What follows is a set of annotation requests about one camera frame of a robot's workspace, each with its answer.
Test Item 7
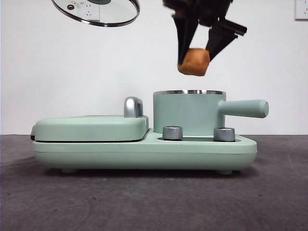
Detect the brown potato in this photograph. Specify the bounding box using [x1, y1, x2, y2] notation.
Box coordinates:
[177, 47, 210, 77]

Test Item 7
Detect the glass lid with green knob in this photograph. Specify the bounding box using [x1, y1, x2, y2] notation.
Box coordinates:
[51, 0, 141, 27]

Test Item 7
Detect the silver control knob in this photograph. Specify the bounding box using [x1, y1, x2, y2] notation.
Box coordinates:
[213, 127, 236, 142]
[162, 125, 183, 141]

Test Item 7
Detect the mint green breakfast machine base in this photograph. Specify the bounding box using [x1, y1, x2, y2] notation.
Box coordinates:
[32, 128, 257, 174]

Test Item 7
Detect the mint green pot with handle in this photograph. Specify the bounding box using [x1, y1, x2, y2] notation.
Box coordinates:
[153, 89, 270, 135]

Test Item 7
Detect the white wall socket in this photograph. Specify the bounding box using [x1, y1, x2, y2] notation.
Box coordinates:
[78, 0, 101, 22]
[295, 0, 308, 21]

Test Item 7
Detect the green hinged cover silver handle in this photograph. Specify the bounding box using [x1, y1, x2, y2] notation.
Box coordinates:
[30, 96, 150, 142]

